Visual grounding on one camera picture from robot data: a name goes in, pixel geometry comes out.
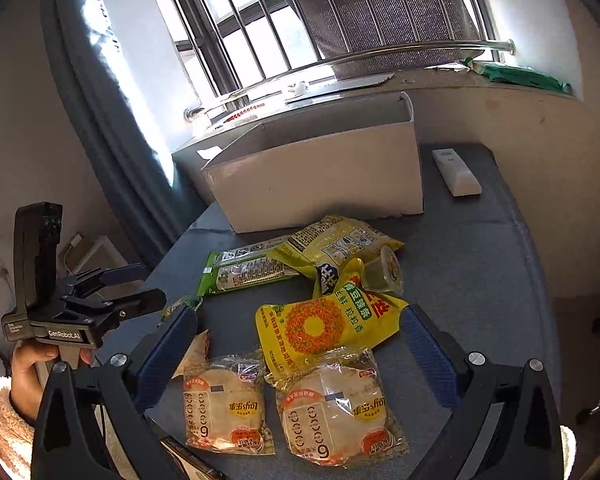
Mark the person's left forearm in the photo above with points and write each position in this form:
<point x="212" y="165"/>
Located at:
<point x="5" y="440"/>

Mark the brown snack wrapper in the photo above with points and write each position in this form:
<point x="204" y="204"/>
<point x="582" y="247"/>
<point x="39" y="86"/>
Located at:
<point x="197" y="355"/>

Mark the white remote control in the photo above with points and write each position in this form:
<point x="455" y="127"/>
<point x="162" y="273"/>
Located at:
<point x="457" y="172"/>

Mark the clear jelly cup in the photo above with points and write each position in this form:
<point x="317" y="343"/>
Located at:
<point x="386" y="270"/>

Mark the grey blue curtain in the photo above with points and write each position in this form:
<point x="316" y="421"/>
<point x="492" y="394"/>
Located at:
<point x="105" y="135"/>

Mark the green packet on windowsill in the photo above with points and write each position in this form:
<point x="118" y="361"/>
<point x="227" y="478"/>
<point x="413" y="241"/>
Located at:
<point x="525" y="77"/>

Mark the small round bread packet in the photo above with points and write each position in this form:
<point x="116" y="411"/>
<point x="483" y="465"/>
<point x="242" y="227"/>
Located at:
<point x="225" y="405"/>

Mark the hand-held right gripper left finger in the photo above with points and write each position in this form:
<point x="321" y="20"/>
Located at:
<point x="174" y="340"/>

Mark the yellow printed snack bag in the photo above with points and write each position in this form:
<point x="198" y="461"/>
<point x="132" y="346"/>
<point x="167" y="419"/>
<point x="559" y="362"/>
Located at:
<point x="340" y="240"/>

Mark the large round bread packet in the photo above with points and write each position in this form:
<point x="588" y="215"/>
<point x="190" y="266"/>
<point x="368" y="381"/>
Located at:
<point x="330" y="410"/>

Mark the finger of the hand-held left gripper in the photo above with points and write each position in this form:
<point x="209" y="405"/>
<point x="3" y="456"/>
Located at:
<point x="140" y="301"/>
<point x="122" y="275"/>

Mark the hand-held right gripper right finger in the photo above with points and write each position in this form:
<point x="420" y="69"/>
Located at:
<point x="430" y="355"/>

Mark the grey mesh cloth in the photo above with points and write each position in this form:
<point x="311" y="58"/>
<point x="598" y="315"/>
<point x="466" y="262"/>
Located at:
<point x="360" y="5"/>

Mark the metal window guard rail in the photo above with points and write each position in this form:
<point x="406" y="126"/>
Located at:
<point x="380" y="52"/>

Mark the green snack packet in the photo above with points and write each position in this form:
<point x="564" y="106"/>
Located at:
<point x="245" y="270"/>

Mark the small green yellow packet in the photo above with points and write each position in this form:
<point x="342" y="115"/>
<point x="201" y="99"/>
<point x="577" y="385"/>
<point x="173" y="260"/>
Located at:
<point x="177" y="305"/>

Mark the person's left hand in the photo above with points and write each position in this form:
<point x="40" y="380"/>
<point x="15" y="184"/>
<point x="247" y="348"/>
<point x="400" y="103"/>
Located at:
<point x="27" y="380"/>

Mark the white cardboard box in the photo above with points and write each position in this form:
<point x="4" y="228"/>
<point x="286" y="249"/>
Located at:
<point x="330" y="175"/>

